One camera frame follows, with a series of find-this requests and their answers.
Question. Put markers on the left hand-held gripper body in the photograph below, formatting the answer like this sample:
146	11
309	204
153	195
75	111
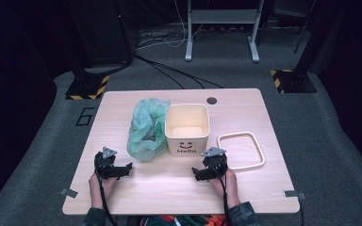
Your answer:
105	166

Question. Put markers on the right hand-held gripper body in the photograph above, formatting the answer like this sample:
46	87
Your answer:
215	166

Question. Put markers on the white plastic bin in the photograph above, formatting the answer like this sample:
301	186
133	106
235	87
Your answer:
187	146

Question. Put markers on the green plastic bag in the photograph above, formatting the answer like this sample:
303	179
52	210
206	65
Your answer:
144	141

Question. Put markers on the person's left hand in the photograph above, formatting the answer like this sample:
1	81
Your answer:
95	190

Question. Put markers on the person's right hand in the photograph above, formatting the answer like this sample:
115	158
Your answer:
231	186

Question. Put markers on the crumpled grey paper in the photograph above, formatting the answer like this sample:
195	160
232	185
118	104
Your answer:
150	133

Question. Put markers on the grey tape piece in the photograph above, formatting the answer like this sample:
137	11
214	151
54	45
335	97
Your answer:
69	192
293	194

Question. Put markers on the person's colourful clothing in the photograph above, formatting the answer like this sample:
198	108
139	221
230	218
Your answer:
185	220

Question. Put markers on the black stand with striped base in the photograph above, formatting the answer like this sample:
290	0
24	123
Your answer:
295	80
86	84

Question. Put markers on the white desk frame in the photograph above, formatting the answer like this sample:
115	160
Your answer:
221	15

